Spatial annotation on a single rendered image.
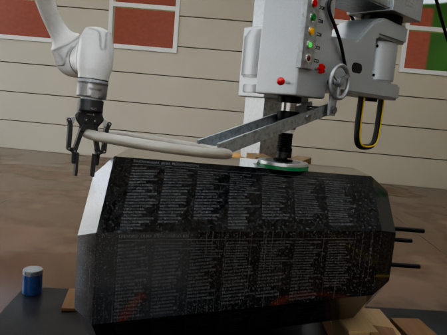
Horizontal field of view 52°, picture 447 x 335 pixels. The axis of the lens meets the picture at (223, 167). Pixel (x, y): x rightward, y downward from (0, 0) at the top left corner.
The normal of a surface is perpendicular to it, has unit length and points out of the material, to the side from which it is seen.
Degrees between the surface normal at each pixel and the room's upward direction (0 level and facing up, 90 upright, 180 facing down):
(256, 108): 90
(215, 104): 90
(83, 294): 90
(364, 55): 90
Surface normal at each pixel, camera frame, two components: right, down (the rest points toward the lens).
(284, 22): -0.73, 0.03
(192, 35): -0.06, 0.13
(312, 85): 0.68, 0.16
